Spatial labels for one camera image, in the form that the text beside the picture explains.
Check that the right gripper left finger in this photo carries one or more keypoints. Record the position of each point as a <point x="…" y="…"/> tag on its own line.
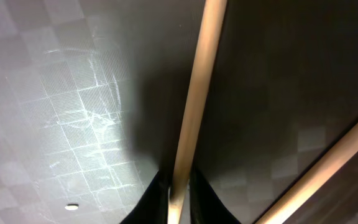
<point x="152" y="207"/>

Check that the wooden chopstick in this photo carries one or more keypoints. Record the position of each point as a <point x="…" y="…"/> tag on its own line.
<point x="313" y="179"/>
<point x="206" y="49"/>

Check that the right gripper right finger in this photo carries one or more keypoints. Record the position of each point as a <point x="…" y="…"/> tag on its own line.
<point x="205" y="205"/>

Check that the dark brown serving tray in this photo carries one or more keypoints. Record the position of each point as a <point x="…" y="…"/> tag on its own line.
<point x="92" y="95"/>

